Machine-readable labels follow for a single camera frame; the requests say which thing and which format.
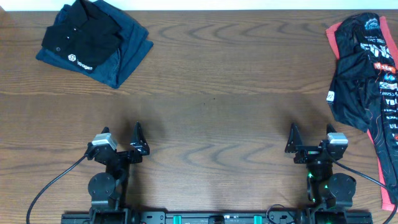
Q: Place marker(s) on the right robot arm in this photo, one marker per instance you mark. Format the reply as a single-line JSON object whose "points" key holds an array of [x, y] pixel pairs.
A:
{"points": [[331, 193]]}

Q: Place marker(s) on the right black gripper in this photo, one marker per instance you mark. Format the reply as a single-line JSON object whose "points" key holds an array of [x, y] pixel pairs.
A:
{"points": [[295, 145]]}

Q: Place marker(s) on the black printed cycling jersey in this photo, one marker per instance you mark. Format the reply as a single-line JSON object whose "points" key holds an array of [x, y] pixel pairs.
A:
{"points": [[363, 71]]}

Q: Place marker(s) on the red t-shirt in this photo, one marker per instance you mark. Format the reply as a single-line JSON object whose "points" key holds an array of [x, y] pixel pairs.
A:
{"points": [[332, 37]]}

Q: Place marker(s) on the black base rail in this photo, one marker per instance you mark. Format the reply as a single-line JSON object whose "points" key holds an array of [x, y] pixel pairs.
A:
{"points": [[273, 216]]}

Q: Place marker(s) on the folded navy blue shirt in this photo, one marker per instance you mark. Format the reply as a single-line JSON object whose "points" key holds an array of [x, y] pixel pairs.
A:
{"points": [[120, 65]]}

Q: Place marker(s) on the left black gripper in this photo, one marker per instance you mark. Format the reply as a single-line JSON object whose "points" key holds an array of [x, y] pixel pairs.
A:
{"points": [[143, 149]]}

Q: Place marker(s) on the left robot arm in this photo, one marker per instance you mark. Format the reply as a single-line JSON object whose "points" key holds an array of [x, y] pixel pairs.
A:
{"points": [[108, 189]]}

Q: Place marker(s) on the folded black polo shirt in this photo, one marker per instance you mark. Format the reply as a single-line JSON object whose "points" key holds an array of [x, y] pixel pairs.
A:
{"points": [[86, 38]]}

